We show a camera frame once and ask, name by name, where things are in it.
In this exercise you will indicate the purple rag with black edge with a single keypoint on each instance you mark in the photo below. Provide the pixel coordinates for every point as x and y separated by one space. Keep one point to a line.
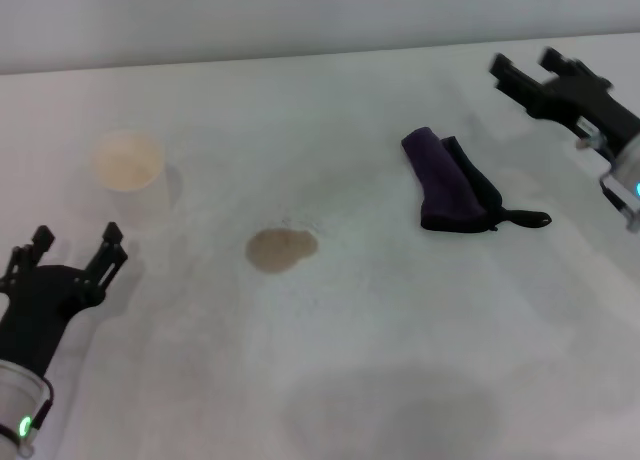
445 180

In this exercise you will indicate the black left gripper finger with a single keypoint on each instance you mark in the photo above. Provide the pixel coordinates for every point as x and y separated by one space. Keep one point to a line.
111 260
32 250

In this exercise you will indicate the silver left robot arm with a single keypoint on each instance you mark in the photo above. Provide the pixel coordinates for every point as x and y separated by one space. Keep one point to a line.
17 410

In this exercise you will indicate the brown water stain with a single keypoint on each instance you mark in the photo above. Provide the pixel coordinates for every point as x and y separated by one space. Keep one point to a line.
280 250

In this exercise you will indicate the white paper cup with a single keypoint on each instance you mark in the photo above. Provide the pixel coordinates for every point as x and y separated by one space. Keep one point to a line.
127 162

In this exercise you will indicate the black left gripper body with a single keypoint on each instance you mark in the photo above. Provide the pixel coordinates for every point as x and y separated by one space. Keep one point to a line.
40 310

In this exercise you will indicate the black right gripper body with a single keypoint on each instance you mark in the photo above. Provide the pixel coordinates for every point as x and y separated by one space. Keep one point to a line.
580 102

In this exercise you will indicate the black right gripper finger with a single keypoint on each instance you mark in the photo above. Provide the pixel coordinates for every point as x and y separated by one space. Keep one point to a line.
512 77
565 65

